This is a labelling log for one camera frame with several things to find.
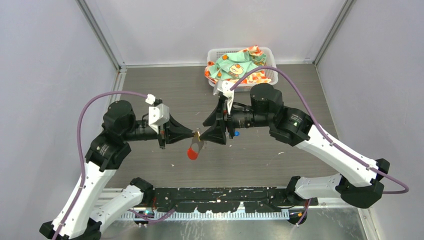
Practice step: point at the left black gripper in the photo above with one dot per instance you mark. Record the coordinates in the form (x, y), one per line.
(165, 132)

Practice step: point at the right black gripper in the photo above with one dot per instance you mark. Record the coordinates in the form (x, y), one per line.
(220, 113)

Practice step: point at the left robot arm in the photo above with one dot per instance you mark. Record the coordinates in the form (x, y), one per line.
(80, 219)

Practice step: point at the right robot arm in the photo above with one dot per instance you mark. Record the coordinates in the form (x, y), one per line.
(358, 179)

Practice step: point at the colourful patterned cloth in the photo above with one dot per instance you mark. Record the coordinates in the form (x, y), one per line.
(231, 64)

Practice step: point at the white plastic basket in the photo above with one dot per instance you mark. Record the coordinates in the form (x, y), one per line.
(259, 76)

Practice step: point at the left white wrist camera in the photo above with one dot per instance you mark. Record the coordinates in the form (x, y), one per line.
(158, 113)

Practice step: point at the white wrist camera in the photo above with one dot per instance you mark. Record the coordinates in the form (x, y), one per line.
(158, 113)
(224, 87)

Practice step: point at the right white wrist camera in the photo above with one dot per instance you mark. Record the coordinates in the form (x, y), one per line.
(224, 87)

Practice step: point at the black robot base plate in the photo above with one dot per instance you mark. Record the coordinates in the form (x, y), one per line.
(268, 199)

